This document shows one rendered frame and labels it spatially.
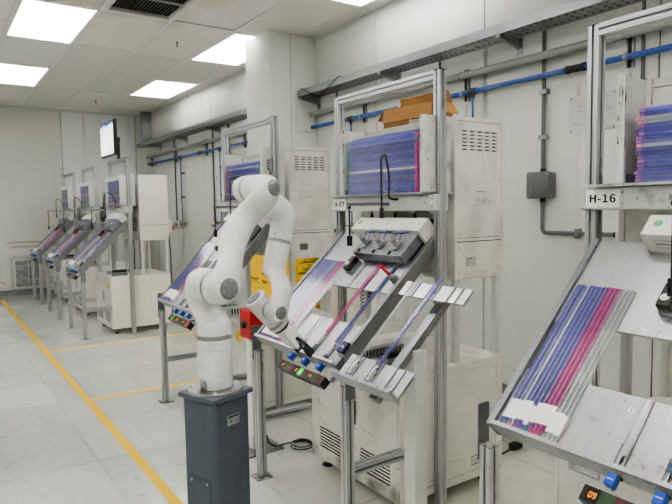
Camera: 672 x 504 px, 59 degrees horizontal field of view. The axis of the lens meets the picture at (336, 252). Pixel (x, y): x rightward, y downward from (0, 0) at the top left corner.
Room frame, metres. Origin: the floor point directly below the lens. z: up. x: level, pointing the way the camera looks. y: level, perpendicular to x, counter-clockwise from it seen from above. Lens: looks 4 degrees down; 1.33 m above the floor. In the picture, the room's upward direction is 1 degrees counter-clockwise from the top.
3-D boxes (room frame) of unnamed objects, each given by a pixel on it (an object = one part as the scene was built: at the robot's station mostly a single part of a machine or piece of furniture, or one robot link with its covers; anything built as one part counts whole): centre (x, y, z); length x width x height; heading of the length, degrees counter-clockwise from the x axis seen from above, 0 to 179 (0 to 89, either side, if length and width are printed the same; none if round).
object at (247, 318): (3.24, 0.47, 0.39); 0.24 x 0.24 x 0.78; 34
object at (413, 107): (3.05, -0.44, 1.82); 0.68 x 0.30 x 0.20; 34
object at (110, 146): (6.70, 2.46, 2.10); 0.58 x 0.14 x 0.41; 34
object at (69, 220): (9.18, 3.97, 0.95); 1.37 x 0.82 x 1.90; 124
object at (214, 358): (2.05, 0.43, 0.79); 0.19 x 0.19 x 0.18
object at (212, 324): (2.07, 0.45, 1.00); 0.19 x 0.12 x 0.24; 43
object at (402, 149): (2.79, -0.26, 1.52); 0.51 x 0.13 x 0.27; 34
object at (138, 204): (6.78, 2.34, 0.95); 1.36 x 0.82 x 1.90; 124
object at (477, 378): (2.91, -0.32, 0.31); 0.70 x 0.65 x 0.62; 34
